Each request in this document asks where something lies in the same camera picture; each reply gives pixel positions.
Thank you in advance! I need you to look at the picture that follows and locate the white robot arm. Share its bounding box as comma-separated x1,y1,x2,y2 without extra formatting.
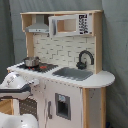
0,72,39,128

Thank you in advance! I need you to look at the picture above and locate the wooden toy kitchen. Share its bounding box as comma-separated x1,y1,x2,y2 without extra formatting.
7,9,116,128

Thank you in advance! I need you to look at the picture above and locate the black toy faucet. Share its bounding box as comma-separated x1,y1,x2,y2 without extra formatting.
75,49,95,71

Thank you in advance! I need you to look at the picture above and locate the grey toy sink basin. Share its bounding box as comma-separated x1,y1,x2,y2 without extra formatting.
53,67,92,81

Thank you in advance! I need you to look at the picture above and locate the black toy stovetop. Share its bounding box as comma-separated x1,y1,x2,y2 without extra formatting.
20,63,56,73

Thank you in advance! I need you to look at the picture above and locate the silver toy pot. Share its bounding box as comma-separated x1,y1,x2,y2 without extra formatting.
23,56,40,67

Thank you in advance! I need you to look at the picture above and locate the grey ice dispenser panel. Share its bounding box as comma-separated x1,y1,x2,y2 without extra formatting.
55,93,71,120

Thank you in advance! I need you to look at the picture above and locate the white microwave door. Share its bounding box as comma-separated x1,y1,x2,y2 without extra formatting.
49,14,93,37

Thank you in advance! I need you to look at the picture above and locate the white cupboard door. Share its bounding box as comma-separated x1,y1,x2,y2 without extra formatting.
45,81,82,128

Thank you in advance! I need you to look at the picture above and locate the grey range hood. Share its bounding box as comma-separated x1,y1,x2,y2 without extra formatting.
25,14,49,33

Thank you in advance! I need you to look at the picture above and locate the toy oven door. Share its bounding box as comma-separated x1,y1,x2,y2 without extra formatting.
19,98,38,118

